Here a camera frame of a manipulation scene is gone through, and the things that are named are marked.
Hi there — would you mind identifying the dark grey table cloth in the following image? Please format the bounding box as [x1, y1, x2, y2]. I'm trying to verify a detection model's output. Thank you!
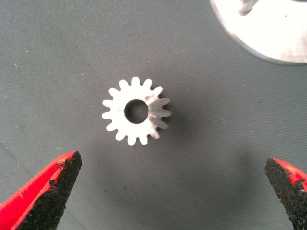
[0, 0, 307, 230]

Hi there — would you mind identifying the round metal carrier plate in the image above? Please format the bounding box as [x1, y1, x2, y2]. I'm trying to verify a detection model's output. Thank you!
[209, 0, 307, 66]

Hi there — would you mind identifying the steel planetary gear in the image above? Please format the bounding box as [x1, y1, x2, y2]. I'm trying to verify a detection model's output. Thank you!
[101, 76, 172, 146]

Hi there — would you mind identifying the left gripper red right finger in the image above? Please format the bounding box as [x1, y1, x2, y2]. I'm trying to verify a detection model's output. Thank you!
[263, 157, 307, 230]

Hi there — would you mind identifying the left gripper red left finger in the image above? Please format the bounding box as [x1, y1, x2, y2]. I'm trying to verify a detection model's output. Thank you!
[0, 150, 83, 230]

